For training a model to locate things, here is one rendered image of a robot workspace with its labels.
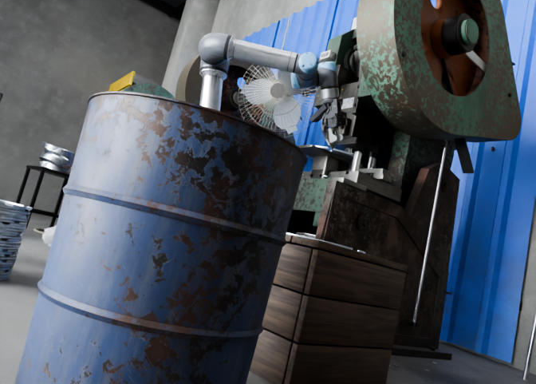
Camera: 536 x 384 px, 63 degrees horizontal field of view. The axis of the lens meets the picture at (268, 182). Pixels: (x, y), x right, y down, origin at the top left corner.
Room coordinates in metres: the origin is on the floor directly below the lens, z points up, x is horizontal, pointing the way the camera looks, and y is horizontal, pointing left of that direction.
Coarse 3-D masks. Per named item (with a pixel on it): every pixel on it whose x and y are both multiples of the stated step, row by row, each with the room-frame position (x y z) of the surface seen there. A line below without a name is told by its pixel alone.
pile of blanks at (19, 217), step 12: (0, 204) 1.41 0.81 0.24; (0, 216) 1.42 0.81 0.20; (12, 216) 1.45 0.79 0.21; (24, 216) 1.61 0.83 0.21; (0, 228) 1.42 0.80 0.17; (12, 228) 1.53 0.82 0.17; (24, 228) 1.53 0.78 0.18; (0, 240) 1.49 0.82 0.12; (12, 240) 1.48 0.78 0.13; (0, 252) 1.44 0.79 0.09; (12, 252) 1.53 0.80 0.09; (0, 264) 1.46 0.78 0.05; (12, 264) 1.53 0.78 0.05; (0, 276) 1.48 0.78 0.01
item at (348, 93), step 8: (344, 88) 2.03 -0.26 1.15; (352, 88) 1.98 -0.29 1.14; (344, 96) 2.02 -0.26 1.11; (352, 96) 1.97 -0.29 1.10; (344, 104) 2.01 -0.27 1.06; (352, 104) 1.96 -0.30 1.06; (344, 112) 2.00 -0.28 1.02; (352, 120) 1.95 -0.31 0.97; (360, 120) 1.94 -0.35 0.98; (344, 128) 1.94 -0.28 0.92; (352, 128) 1.94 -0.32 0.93; (360, 128) 1.95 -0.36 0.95; (368, 128) 1.98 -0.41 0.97; (344, 136) 1.96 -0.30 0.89; (352, 136) 1.93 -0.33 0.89; (360, 136) 1.96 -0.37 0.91; (368, 136) 1.99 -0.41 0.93
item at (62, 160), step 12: (48, 144) 3.92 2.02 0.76; (48, 156) 3.94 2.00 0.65; (60, 156) 4.18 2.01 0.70; (72, 156) 4.02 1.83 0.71; (36, 168) 3.90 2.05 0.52; (48, 168) 3.84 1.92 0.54; (60, 168) 4.05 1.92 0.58; (24, 180) 4.07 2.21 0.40; (36, 192) 3.82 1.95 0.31; (60, 192) 4.34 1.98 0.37; (60, 204) 4.34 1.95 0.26
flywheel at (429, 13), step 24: (456, 0) 1.74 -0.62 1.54; (432, 24) 1.66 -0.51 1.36; (456, 24) 1.58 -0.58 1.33; (480, 24) 1.82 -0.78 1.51; (432, 48) 1.68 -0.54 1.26; (456, 48) 1.62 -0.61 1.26; (480, 48) 1.86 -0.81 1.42; (432, 72) 1.70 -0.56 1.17; (456, 72) 1.79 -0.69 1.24; (480, 72) 1.86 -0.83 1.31
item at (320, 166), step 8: (312, 144) 1.81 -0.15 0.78; (312, 152) 1.91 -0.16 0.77; (320, 152) 1.88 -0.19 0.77; (328, 152) 1.87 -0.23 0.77; (320, 160) 1.93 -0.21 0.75; (328, 160) 1.90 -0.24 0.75; (336, 160) 1.92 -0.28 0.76; (344, 160) 1.92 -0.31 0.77; (312, 168) 1.97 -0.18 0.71; (320, 168) 1.92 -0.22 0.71; (328, 168) 1.90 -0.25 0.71; (336, 168) 1.93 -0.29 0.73; (312, 176) 1.95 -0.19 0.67; (320, 176) 1.90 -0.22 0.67
